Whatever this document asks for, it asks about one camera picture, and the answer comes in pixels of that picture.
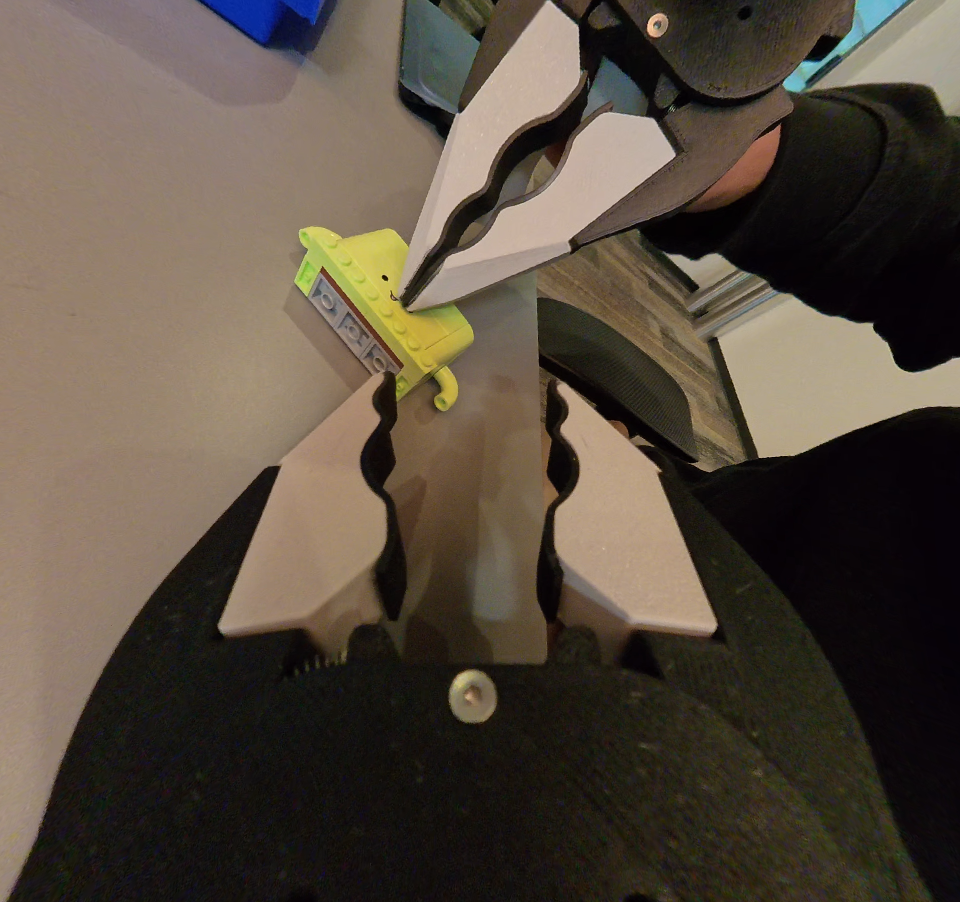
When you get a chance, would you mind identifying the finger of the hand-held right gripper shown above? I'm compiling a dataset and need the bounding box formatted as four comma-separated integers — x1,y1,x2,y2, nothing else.
408,91,796,312
405,0,603,297

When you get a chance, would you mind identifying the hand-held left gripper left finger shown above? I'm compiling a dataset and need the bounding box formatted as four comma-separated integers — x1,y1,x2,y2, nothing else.
217,371,410,638

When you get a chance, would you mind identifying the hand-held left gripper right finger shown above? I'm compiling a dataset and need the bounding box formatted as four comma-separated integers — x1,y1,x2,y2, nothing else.
536,379,720,644

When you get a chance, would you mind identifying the lime brown brick figure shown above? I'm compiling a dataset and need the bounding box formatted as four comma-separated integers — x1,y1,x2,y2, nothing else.
294,226,475,413

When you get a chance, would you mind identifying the person's right forearm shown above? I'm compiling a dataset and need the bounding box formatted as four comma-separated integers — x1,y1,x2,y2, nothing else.
645,81,960,374

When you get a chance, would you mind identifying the person's right hand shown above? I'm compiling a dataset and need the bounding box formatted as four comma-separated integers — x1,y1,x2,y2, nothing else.
684,124,783,213

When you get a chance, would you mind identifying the dark grey flat panel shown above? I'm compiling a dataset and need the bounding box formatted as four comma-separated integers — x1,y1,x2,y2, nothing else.
397,0,481,119

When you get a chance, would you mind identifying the black mesh chair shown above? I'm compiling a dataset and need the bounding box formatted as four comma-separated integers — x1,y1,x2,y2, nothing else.
538,296,702,461

